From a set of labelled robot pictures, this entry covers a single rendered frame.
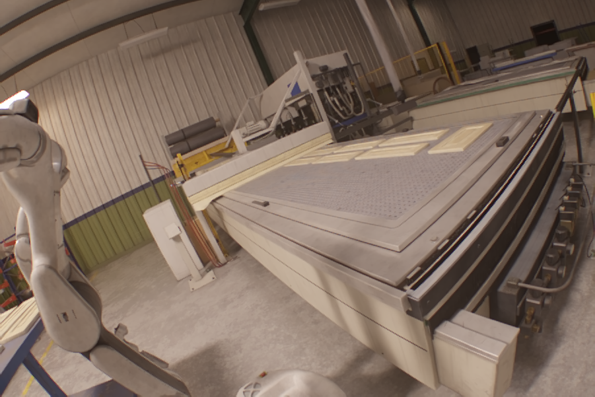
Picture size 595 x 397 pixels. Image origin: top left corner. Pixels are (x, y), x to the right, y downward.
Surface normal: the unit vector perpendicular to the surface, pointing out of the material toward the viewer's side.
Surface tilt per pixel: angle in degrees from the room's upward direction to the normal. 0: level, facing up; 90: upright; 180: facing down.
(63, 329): 90
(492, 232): 90
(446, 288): 90
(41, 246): 89
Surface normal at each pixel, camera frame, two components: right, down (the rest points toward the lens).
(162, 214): 0.43, -0.01
